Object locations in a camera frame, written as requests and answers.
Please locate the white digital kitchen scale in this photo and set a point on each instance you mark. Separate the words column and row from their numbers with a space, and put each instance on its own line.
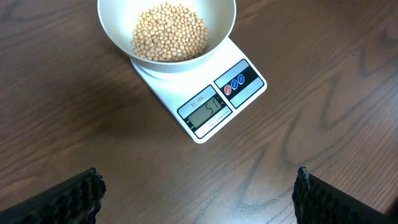
column 204, row 99

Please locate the white round bowl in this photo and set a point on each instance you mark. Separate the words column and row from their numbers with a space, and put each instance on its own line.
column 118, row 18

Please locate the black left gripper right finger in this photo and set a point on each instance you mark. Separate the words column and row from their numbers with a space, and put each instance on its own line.
column 317, row 202

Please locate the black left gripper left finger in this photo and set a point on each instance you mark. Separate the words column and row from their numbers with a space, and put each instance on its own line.
column 76, row 200

